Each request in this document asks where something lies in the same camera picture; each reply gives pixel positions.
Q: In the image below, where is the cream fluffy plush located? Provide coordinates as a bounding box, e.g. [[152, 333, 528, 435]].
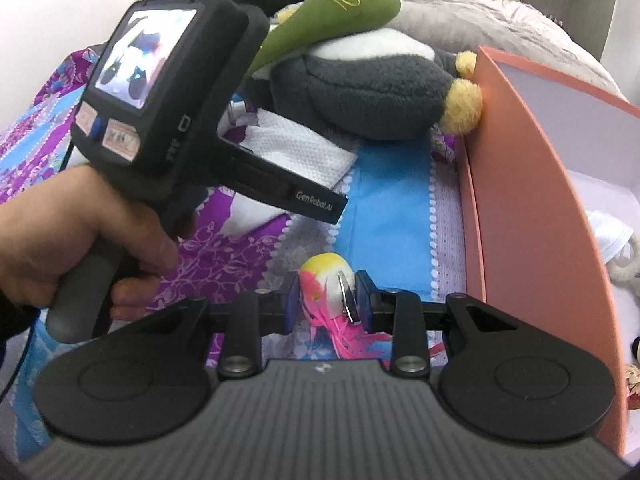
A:
[[602, 240, 640, 293]]

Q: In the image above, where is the light grey quilt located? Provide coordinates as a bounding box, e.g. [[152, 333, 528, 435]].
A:
[[272, 0, 631, 106]]

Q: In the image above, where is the white fabric item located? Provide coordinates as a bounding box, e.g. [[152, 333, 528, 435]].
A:
[[585, 210, 636, 266]]

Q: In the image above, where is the grey wardrobe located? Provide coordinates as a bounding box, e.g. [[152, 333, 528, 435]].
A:
[[520, 0, 640, 101]]

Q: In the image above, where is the yellow pink feather toy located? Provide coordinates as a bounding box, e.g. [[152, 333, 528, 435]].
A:
[[297, 253, 396, 361]]

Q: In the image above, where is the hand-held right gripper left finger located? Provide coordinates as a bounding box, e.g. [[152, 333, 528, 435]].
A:
[[130, 272, 301, 380]]

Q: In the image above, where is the white spray bottle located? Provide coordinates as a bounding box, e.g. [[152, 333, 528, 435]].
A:
[[220, 100, 251, 133]]

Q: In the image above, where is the red brown snack packet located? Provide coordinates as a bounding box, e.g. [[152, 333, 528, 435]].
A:
[[621, 362, 640, 411]]

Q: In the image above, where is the long green plush stick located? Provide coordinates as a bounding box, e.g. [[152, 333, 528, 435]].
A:
[[247, 0, 402, 78]]

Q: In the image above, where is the grey white penguin plush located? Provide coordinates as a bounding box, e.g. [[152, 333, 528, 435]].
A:
[[250, 27, 483, 141]]

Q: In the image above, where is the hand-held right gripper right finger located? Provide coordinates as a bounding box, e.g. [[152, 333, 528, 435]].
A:
[[355, 270, 518, 376]]

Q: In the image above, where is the person's left hand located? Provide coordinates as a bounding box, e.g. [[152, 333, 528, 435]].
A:
[[0, 164, 181, 323]]

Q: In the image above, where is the salmon cardboard box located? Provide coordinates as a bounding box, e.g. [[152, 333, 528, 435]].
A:
[[457, 45, 640, 456]]

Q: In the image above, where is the white paper towel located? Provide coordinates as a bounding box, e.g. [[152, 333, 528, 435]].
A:
[[220, 110, 358, 236]]

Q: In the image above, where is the floral striped bedsheet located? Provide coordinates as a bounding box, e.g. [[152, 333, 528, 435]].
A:
[[0, 47, 471, 466]]

